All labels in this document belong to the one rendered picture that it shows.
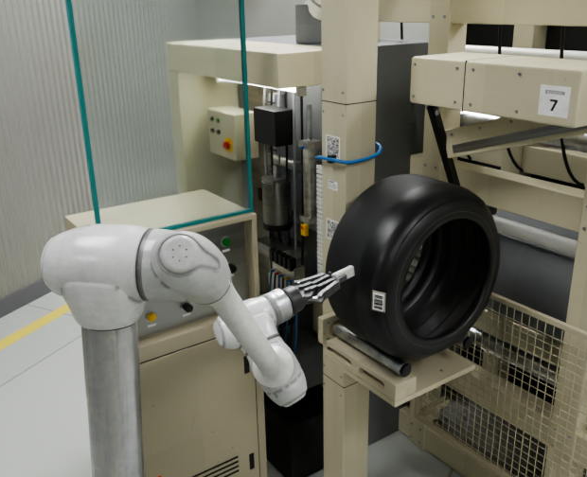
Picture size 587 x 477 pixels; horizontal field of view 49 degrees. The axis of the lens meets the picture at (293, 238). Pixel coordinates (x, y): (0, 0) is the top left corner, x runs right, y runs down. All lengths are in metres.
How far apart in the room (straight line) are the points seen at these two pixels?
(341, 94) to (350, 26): 0.20
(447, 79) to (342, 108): 0.33
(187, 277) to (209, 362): 1.30
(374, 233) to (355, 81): 0.51
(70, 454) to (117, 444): 2.02
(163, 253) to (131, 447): 0.42
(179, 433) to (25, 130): 2.82
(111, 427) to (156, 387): 1.03
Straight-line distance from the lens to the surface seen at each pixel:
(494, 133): 2.17
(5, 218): 4.66
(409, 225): 1.81
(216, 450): 2.57
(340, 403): 2.49
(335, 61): 2.08
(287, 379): 1.58
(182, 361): 2.30
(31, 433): 3.52
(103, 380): 1.24
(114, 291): 1.14
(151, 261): 1.09
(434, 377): 2.19
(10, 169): 4.65
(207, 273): 1.09
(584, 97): 1.85
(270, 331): 1.64
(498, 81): 1.97
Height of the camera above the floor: 1.97
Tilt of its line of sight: 20 degrees down
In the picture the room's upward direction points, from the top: 1 degrees counter-clockwise
